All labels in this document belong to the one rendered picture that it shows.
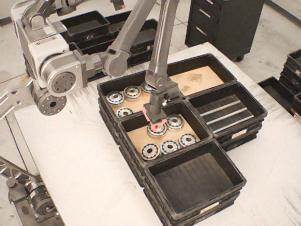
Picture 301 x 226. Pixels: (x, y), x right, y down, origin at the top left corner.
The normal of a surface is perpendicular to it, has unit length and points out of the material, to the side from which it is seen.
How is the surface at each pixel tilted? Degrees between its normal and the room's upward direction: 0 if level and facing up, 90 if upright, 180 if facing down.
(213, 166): 0
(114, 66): 69
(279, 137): 0
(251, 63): 0
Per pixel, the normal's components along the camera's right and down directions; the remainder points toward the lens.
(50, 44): 0.07, -0.68
